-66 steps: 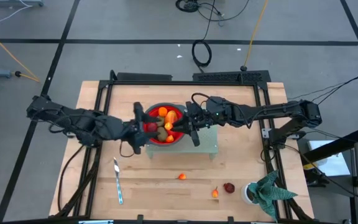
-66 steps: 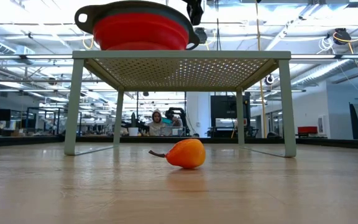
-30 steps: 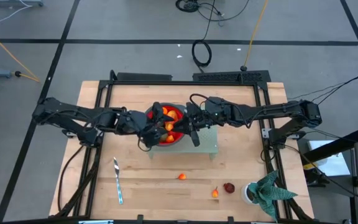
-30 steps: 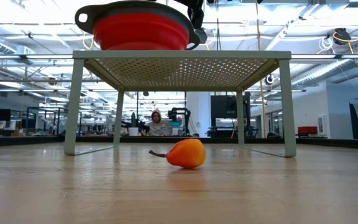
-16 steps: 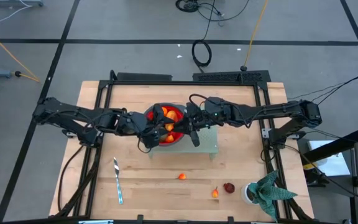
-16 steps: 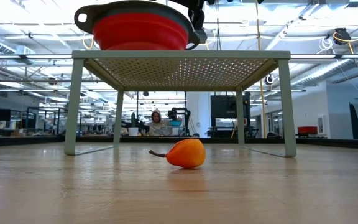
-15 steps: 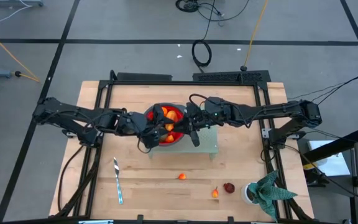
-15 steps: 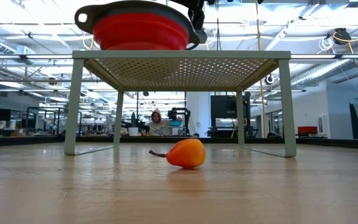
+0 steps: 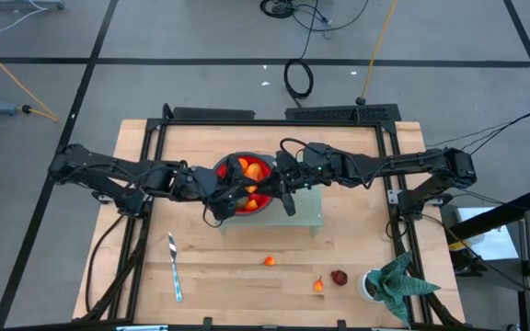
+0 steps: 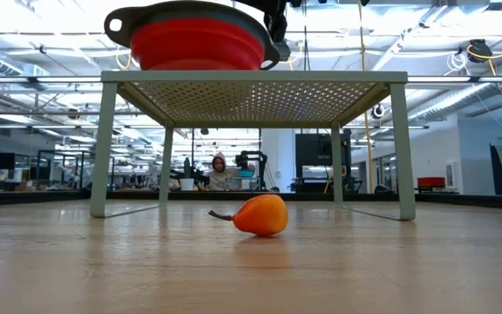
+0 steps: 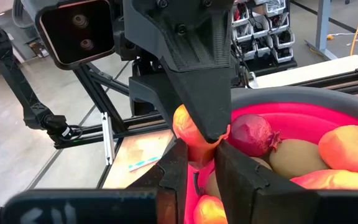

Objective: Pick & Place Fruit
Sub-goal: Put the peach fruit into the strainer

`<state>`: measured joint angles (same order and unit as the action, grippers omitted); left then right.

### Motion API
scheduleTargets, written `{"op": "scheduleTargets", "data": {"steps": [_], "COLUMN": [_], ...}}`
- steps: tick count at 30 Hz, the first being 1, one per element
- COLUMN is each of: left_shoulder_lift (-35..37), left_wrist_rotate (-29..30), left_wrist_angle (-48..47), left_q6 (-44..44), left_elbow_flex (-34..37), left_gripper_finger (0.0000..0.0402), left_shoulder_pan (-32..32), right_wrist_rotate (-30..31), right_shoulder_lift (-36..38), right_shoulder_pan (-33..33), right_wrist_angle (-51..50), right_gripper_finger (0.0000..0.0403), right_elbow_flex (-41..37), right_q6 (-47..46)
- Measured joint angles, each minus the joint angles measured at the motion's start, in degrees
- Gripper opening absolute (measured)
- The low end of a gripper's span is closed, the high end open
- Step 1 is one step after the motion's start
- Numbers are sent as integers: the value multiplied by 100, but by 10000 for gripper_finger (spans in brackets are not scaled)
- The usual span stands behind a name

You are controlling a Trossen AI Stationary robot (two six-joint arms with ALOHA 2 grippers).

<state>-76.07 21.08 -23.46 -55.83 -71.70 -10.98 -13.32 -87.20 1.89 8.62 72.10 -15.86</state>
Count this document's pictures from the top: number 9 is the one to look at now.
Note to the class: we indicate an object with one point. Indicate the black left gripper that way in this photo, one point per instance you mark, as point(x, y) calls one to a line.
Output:
point(203, 184)

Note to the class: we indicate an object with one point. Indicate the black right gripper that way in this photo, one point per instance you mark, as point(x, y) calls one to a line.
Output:
point(315, 167)

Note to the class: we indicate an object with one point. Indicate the red yellow mango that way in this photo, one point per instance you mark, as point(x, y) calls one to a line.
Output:
point(254, 172)

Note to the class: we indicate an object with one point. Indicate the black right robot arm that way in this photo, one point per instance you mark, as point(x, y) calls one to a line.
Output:
point(407, 163)

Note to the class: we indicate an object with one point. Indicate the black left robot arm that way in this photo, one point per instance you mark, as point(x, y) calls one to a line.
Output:
point(108, 172)

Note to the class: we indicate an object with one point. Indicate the red collapsible colander bowl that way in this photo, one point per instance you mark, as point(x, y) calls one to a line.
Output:
point(262, 202)

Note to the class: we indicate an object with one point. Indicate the green perforated metal shelf riser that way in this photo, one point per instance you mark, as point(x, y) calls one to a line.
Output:
point(306, 207)

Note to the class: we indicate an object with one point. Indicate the black flat control box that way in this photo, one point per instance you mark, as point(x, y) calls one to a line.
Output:
point(214, 113)

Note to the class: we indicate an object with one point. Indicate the black vented computer case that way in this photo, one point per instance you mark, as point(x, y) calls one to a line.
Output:
point(338, 113)

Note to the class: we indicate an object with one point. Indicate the silver table knife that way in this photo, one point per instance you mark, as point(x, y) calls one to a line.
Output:
point(175, 276)

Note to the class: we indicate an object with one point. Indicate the red pomegranate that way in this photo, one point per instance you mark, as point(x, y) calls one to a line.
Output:
point(339, 277)

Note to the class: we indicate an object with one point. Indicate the silver mounting plate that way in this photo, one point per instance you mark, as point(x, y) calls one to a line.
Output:
point(396, 197)

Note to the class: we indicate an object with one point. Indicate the white plant pot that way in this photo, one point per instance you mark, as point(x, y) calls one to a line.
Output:
point(367, 285)

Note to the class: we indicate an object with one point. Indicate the black clamp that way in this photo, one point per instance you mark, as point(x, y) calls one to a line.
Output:
point(207, 324)
point(341, 325)

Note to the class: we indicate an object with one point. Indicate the green leafy plant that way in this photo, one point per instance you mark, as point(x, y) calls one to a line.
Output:
point(398, 285)

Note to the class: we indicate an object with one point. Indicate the black desk bar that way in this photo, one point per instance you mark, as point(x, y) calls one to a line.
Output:
point(499, 212)

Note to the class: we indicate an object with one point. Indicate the white paper sheet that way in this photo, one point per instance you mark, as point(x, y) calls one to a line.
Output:
point(495, 243)

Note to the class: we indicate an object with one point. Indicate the black metal rig frame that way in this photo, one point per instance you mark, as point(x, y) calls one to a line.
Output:
point(269, 122)

